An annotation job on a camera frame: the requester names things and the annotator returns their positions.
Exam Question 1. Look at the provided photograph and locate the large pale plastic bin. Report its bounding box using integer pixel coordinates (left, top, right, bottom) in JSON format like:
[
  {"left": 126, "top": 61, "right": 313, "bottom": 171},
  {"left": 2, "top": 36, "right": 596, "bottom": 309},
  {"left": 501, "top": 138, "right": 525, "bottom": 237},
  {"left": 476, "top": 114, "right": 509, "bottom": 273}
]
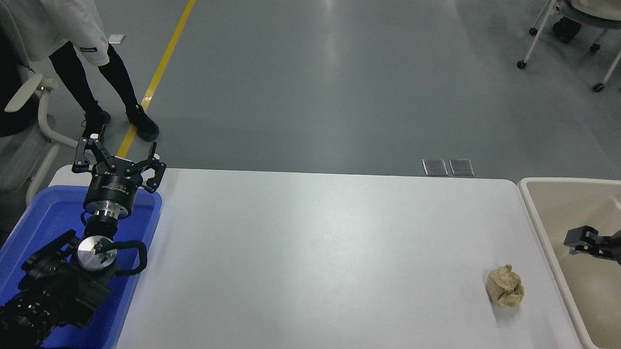
[{"left": 511, "top": 176, "right": 621, "bottom": 349}]

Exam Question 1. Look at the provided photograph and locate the blue plastic tray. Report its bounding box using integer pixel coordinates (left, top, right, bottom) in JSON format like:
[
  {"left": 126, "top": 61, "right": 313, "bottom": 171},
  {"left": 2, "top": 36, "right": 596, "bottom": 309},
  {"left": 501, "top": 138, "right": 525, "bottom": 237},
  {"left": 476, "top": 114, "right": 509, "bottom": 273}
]
[{"left": 0, "top": 181, "right": 163, "bottom": 349}]

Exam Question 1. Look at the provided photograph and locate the grey wheeled office chair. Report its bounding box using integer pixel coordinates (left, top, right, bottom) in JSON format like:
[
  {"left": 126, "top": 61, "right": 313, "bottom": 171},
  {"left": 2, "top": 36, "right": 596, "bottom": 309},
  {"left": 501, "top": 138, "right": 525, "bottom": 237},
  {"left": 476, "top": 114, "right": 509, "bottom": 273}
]
[{"left": 0, "top": 0, "right": 85, "bottom": 207}]

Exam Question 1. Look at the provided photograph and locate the silver floor plate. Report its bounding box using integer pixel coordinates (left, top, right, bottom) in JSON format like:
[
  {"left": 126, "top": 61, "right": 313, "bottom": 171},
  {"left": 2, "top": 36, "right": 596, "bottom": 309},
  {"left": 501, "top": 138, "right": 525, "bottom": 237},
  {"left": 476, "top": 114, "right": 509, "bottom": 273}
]
[
  {"left": 448, "top": 158, "right": 475, "bottom": 177},
  {"left": 421, "top": 157, "right": 449, "bottom": 177}
]

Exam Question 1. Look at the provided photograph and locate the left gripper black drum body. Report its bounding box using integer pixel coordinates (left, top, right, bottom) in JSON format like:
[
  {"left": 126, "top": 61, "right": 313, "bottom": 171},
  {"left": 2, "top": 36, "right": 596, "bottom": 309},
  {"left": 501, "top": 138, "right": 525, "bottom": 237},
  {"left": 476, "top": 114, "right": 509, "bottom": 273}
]
[{"left": 84, "top": 159, "right": 145, "bottom": 210}]

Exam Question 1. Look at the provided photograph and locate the crumpled tan paper ball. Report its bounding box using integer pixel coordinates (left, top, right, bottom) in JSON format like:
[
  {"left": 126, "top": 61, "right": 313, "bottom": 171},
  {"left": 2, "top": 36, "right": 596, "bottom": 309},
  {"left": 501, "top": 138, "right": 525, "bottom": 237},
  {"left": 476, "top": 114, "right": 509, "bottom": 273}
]
[{"left": 485, "top": 264, "right": 526, "bottom": 310}]

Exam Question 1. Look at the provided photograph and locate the white-framed wheeled chair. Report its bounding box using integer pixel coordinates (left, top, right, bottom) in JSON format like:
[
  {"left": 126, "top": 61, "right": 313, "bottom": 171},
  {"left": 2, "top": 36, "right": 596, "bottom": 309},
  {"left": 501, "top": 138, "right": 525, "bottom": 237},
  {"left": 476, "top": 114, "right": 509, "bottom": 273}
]
[{"left": 516, "top": 0, "right": 621, "bottom": 94}]

